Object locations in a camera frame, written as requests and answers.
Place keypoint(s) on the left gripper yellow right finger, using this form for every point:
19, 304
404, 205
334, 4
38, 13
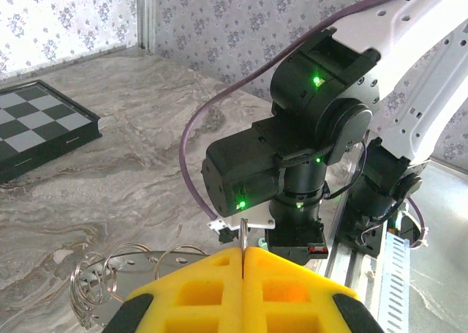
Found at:
314, 303

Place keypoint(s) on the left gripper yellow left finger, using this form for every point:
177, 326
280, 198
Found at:
204, 307

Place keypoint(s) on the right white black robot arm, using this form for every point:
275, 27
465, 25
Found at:
420, 91

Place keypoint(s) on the black grey checkerboard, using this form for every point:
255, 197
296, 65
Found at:
40, 128

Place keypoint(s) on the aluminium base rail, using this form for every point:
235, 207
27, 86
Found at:
340, 260

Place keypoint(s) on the aluminium corner post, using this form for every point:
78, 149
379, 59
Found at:
146, 14

